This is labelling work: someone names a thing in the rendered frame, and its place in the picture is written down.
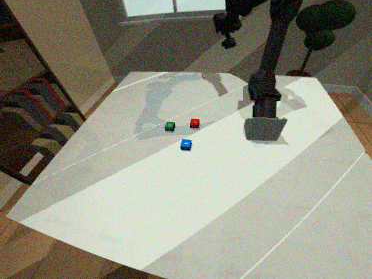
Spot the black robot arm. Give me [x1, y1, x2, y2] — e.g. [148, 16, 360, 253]
[224, 0, 303, 118]

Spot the blue block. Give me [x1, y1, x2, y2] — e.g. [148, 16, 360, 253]
[180, 139, 192, 151]

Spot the red block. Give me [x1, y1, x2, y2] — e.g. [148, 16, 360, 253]
[190, 119, 200, 129]

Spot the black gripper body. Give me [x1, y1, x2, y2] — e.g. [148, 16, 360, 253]
[213, 13, 236, 49]

